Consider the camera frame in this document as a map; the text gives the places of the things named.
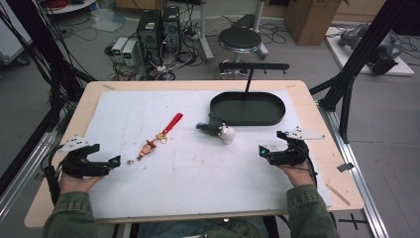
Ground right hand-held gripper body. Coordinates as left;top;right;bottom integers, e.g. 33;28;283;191
267;125;327;168

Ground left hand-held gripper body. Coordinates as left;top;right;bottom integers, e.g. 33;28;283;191
57;134;111;179

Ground person's left hand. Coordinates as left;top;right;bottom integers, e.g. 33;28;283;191
58;172;107;195

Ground person's right hand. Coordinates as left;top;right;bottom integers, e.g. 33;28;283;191
277;163;317;188

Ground black key stand with tray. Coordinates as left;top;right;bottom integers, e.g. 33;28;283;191
209;61;291;127

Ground black tape piece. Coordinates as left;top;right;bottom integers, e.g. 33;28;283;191
337;162;356;174

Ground thin wooden stick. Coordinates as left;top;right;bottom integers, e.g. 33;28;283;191
325;182;352;207

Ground white foam mat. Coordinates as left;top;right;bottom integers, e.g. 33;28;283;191
83;88;333;220

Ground person's legs in jeans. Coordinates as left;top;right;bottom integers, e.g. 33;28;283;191
136;216;269;238

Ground white power supply unit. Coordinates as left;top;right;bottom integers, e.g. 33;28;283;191
111;36;129;63
121;40;139;67

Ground black round stool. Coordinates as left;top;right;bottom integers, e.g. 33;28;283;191
217;13;264;63

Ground grey desk leg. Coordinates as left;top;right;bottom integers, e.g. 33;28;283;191
253;0;270;60
197;0;215;64

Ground brown cardboard box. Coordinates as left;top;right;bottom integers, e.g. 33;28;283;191
283;0;345;47

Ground white board with grey device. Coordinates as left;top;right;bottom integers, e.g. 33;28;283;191
324;22;416;77

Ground clear plastic bag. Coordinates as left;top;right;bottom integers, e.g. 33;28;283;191
89;7;128;33

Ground black computer tower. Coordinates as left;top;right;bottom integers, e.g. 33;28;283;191
160;5;182;54
136;9;163;54

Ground round white table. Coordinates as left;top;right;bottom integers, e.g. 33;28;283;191
42;0;99;16

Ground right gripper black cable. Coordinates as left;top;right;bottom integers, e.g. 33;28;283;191
305;153;320;190

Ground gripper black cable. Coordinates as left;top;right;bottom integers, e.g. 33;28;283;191
44;144;65;206
305;153;320;190

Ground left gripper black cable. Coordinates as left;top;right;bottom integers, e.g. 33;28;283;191
44;144;65;206

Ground dark green white plush keychain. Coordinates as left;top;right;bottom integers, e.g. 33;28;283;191
195;116;237;146

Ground aluminium rail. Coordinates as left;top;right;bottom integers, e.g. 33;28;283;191
0;130;58;222
317;100;391;238

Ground red strap cartoon figure keychain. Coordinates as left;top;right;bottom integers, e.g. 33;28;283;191
136;112;184;163

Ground black metal frame post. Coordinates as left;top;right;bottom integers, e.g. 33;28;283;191
309;0;414;145
5;0;97;133

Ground tangle of floor cables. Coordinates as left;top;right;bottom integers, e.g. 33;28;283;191
104;31;204;82

